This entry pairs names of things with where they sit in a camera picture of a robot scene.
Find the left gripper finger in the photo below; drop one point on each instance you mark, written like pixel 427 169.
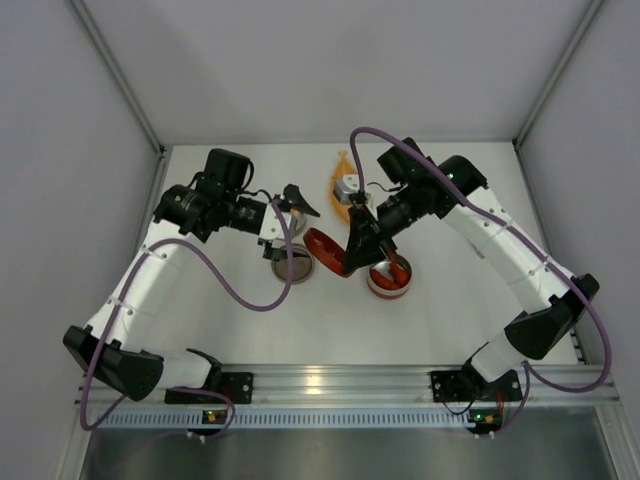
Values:
pixel 294 200
pixel 273 250

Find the aluminium mounting rail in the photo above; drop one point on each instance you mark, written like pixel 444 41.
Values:
pixel 291 385

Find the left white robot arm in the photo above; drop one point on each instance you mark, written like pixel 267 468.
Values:
pixel 110 347

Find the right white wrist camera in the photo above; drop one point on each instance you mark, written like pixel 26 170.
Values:
pixel 346 191

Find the red sausage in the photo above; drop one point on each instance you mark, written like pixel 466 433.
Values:
pixel 383 282

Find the red fried chicken drumstick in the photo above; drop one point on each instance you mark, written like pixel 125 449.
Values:
pixel 398 271

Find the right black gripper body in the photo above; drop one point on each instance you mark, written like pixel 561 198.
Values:
pixel 368 228

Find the left aluminium frame post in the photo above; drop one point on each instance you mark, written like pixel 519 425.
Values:
pixel 99 44

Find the red round lid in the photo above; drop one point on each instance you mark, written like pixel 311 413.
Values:
pixel 325 250

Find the woven bamboo boat basket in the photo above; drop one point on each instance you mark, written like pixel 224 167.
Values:
pixel 344 175

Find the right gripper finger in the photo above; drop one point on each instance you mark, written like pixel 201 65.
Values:
pixel 388 247
pixel 364 245

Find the right aluminium frame post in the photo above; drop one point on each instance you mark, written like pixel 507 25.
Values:
pixel 559 69

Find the brown round lid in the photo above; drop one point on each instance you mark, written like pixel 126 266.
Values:
pixel 303 266

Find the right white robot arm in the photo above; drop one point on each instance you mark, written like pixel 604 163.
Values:
pixel 552 299

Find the red steel lunch container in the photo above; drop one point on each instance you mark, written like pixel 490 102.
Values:
pixel 383 267

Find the aluminium frame post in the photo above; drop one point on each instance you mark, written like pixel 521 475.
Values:
pixel 559 69
pixel 99 44

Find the brown steel lunch container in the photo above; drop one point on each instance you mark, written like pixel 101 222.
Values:
pixel 299 222

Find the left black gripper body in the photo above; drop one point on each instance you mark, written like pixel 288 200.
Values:
pixel 250 208

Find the grey slotted cable duct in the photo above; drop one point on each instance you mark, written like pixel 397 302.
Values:
pixel 299 418

